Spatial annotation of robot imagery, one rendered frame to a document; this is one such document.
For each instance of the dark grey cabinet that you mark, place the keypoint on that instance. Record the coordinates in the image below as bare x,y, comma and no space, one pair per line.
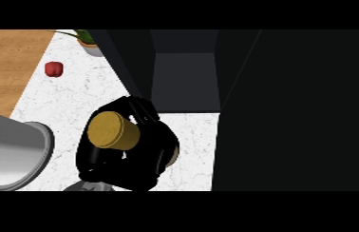
184,80

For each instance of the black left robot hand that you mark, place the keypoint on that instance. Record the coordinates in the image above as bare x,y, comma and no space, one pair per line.
140,166

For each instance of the red bell pepper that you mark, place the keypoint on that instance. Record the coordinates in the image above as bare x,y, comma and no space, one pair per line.
53,69

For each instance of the wine bottle with gold cap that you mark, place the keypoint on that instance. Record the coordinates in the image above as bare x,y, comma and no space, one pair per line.
111,129

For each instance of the potted green plant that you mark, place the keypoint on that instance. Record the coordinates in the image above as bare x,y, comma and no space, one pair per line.
87,41

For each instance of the grey round basin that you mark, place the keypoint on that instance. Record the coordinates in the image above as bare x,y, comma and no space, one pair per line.
20,153

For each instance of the narrow dark grey cabinet door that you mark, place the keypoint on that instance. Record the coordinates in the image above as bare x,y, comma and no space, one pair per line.
125,58

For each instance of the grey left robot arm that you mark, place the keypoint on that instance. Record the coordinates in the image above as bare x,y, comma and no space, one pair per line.
88,187

